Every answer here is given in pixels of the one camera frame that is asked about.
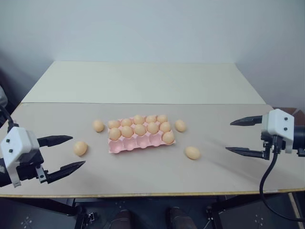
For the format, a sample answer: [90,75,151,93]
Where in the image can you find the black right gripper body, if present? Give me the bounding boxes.
[260,114,286,160]

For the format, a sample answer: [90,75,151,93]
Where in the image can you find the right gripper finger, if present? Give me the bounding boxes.
[229,114,264,127]
[224,146,264,158]

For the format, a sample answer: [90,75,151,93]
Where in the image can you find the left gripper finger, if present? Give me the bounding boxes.
[47,160,86,185]
[37,135,73,148]

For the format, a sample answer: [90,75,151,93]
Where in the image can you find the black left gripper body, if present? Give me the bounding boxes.
[15,137,50,184]

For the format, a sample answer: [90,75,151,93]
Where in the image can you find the pink egg tray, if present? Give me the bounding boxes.
[107,115,177,155]

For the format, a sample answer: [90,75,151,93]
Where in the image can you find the brown wooden furniture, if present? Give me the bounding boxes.
[271,105,299,115]

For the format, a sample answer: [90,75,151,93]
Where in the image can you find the grey rounded object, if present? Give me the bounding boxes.
[0,85,9,108]

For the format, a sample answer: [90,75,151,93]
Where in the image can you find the tan wooden strip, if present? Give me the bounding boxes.
[287,192,304,222]

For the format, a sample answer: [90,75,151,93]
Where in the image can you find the dark brown rounded shape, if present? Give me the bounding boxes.
[165,207,189,229]
[115,209,133,229]

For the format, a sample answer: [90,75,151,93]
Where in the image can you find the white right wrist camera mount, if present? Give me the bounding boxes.
[260,108,296,155]

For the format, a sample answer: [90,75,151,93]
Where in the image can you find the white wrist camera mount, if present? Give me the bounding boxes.
[260,108,296,155]
[0,126,39,188]

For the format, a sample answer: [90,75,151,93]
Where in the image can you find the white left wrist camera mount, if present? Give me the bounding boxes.
[0,126,39,188]

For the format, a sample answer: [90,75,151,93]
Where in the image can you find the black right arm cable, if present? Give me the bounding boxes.
[259,135,305,224]

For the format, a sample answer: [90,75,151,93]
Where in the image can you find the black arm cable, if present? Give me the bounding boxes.
[0,104,19,131]
[259,135,305,224]

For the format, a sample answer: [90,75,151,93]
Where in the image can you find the black base plate white marks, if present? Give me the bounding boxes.
[0,197,81,229]
[211,192,301,229]

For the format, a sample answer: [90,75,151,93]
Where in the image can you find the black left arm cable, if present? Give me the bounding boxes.
[0,104,19,131]

